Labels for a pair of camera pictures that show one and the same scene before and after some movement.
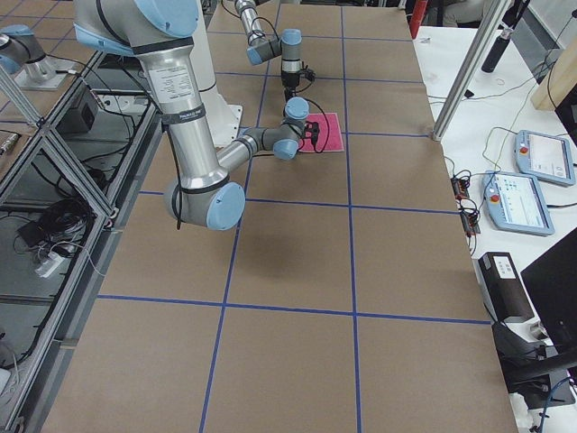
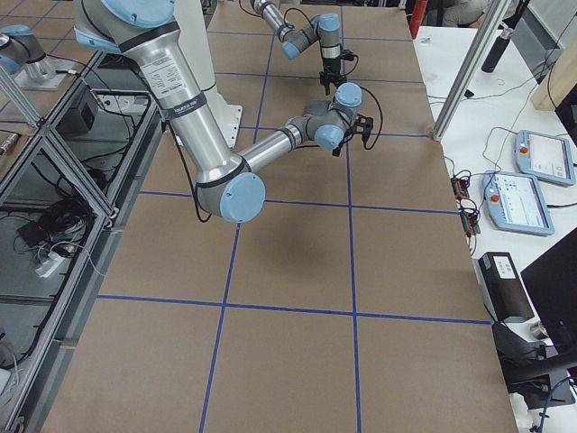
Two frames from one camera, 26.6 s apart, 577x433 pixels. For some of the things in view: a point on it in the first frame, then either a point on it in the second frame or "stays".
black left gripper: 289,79 to 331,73
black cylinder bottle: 497,50 stays
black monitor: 553,278 stays
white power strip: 51,262 stays
